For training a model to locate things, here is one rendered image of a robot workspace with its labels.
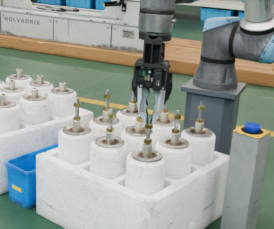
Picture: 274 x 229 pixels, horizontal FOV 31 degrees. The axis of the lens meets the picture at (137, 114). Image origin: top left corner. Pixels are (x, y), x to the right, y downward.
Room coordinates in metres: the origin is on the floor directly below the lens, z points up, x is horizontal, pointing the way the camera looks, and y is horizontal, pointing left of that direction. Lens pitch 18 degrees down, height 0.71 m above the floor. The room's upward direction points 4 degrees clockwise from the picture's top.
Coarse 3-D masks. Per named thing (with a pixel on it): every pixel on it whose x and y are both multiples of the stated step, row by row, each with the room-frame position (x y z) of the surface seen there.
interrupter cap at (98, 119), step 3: (96, 117) 1.33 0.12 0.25; (99, 117) 1.33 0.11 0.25; (114, 117) 1.34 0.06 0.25; (93, 120) 1.30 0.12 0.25; (96, 120) 1.30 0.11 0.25; (99, 120) 1.30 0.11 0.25; (114, 120) 1.31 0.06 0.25; (117, 120) 1.31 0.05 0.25; (96, 123) 1.29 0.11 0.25; (99, 123) 1.28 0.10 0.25; (102, 123) 1.28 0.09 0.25; (105, 123) 1.28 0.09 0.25; (108, 123) 1.29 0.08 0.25; (114, 123) 1.29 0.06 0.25; (117, 123) 1.30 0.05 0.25
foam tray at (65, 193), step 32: (224, 160) 1.24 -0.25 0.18; (64, 192) 1.14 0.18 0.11; (96, 192) 1.07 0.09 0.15; (128, 192) 1.02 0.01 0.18; (160, 192) 1.03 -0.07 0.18; (192, 192) 1.11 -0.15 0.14; (224, 192) 1.26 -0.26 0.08; (64, 224) 1.14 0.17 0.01; (96, 224) 1.07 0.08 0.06; (128, 224) 1.01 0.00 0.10; (160, 224) 1.00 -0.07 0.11; (192, 224) 1.13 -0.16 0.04
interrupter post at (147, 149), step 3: (144, 144) 1.07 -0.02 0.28; (150, 144) 1.07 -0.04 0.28; (144, 147) 1.07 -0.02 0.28; (147, 147) 1.07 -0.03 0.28; (150, 147) 1.07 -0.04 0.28; (144, 150) 1.07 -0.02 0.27; (147, 150) 1.07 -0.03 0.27; (150, 150) 1.07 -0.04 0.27; (144, 153) 1.07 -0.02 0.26; (147, 153) 1.07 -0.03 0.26; (150, 153) 1.07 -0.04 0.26; (144, 156) 1.07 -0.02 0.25; (147, 156) 1.07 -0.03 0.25; (150, 156) 1.07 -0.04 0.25
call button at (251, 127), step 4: (244, 124) 1.13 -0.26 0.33; (248, 124) 1.12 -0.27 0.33; (252, 124) 1.13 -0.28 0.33; (256, 124) 1.13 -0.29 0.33; (248, 128) 1.11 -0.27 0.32; (252, 128) 1.11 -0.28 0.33; (256, 128) 1.11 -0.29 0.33; (260, 128) 1.11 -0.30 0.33; (252, 132) 1.11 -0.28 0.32; (256, 132) 1.11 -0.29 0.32
